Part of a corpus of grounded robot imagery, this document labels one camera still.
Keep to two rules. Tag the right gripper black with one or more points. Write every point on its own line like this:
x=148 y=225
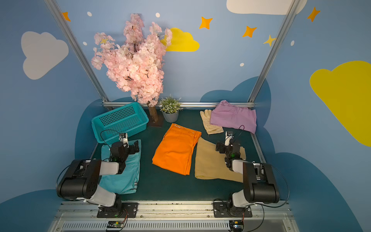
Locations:
x=223 y=146

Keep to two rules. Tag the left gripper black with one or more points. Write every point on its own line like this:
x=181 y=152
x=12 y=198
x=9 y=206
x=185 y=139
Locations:
x=130 y=148

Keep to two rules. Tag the beige pants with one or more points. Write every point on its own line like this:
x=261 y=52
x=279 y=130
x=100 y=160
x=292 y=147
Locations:
x=210 y=164

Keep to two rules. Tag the teal plastic basket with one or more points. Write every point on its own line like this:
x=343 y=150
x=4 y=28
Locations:
x=130 y=119

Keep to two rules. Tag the teal pants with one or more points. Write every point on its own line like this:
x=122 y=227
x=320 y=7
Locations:
x=127 y=182

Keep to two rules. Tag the orange pants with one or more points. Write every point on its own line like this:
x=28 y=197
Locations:
x=175 y=151

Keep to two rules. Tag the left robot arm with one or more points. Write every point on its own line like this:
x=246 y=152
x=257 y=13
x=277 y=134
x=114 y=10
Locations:
x=82 y=177

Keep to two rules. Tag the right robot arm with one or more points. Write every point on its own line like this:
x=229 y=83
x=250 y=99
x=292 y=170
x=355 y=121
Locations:
x=259 y=184

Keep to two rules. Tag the purple folded garment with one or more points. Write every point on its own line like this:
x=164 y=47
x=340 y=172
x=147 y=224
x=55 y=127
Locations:
x=231 y=116

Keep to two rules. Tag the cream glove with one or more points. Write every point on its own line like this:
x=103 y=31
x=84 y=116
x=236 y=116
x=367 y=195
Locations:
x=206 y=118

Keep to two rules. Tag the small potted green plant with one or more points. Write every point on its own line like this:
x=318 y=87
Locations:
x=170 y=108

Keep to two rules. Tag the left circuit board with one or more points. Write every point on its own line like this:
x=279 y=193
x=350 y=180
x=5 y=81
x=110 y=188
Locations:
x=115 y=225

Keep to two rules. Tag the circuit board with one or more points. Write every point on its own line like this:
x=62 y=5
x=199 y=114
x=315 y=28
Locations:
x=236 y=226
x=115 y=225

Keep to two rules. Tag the right circuit board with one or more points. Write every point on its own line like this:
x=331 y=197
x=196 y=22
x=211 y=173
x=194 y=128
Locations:
x=236 y=226

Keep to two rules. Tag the pink blossom artificial tree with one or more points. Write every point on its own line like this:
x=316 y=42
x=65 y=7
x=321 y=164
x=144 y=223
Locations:
x=135 y=66

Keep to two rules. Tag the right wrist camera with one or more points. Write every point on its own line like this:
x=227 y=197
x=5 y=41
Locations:
x=228 y=137

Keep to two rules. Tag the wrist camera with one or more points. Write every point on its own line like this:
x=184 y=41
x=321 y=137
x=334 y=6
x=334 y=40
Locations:
x=228 y=137
x=123 y=137

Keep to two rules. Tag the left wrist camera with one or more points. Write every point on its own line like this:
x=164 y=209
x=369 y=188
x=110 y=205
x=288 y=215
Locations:
x=123 y=137

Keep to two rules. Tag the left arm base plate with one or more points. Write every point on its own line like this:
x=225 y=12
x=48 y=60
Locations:
x=125 y=210

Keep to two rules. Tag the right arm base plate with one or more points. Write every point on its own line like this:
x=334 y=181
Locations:
x=224 y=210

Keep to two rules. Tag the aluminium front rail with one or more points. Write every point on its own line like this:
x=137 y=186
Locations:
x=172 y=216

